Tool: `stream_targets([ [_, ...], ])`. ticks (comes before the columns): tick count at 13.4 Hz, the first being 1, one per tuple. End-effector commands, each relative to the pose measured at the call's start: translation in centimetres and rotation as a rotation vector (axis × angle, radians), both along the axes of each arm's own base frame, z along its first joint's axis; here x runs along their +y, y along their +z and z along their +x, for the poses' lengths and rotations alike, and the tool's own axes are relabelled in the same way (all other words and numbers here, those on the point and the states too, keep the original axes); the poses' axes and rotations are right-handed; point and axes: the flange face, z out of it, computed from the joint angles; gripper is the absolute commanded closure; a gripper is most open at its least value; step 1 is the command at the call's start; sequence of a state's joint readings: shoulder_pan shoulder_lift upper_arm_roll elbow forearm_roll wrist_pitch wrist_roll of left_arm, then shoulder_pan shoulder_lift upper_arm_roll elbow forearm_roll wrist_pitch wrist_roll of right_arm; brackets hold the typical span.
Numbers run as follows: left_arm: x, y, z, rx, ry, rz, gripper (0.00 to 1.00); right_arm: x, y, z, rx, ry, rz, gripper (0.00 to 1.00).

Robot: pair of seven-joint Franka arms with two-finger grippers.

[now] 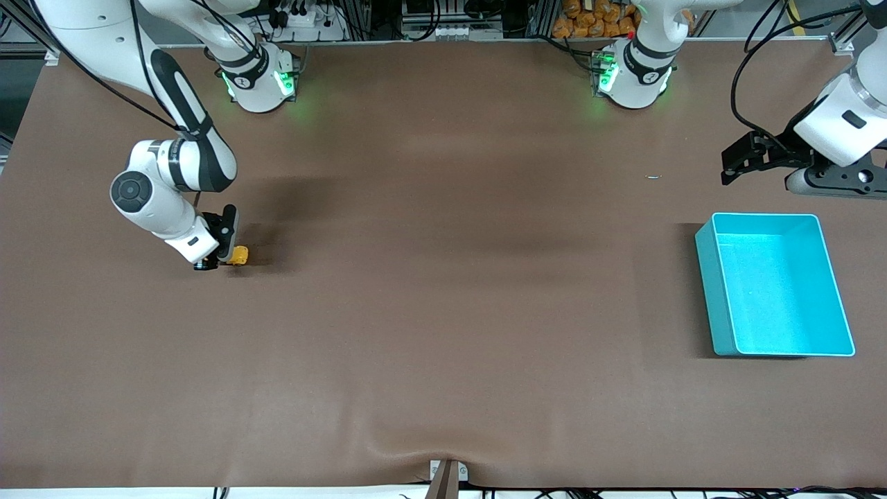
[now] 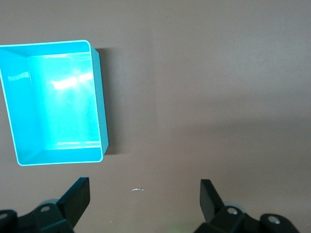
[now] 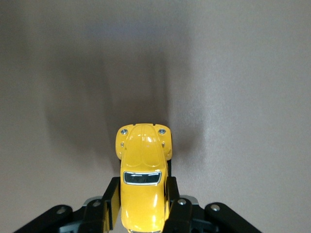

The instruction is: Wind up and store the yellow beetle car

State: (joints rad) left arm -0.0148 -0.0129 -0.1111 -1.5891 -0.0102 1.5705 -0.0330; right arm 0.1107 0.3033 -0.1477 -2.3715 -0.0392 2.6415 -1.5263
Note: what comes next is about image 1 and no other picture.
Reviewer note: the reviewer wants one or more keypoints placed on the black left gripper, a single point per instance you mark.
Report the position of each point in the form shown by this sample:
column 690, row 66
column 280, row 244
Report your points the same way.
column 782, row 153

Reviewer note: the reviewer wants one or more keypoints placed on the brown table mat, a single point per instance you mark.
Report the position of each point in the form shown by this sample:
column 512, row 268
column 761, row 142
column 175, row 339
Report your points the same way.
column 443, row 312

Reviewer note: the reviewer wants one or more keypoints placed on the yellow beetle toy car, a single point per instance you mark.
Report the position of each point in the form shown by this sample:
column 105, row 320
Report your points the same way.
column 240, row 256

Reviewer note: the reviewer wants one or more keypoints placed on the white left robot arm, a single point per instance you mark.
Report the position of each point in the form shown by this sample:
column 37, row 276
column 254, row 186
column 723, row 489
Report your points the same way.
column 641, row 76

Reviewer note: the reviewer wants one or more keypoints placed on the grey control box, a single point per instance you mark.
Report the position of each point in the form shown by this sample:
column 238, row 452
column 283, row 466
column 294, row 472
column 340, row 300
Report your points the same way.
column 450, row 31

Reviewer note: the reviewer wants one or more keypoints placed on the teal plastic storage bin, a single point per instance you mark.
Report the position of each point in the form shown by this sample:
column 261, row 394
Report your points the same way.
column 776, row 291

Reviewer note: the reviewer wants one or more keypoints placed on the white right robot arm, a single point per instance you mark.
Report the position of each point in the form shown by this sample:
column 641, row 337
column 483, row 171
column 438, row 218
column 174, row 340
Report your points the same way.
column 159, row 201

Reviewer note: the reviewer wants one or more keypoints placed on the metal table corner bracket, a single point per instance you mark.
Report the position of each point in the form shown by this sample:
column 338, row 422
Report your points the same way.
column 842, row 45
column 52, row 57

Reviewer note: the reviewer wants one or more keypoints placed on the white power strip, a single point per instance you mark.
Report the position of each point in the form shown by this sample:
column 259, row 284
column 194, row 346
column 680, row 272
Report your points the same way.
column 305, row 24

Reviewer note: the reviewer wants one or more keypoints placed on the metal mat clamp bracket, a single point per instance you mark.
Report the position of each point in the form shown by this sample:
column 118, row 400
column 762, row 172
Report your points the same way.
column 457, row 473

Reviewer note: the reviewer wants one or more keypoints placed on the pile of orange objects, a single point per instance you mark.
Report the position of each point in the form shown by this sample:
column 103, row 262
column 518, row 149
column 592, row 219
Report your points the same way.
column 596, row 21

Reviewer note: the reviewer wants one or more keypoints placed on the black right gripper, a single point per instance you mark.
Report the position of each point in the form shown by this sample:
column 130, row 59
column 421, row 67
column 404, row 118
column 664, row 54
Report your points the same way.
column 227, row 231

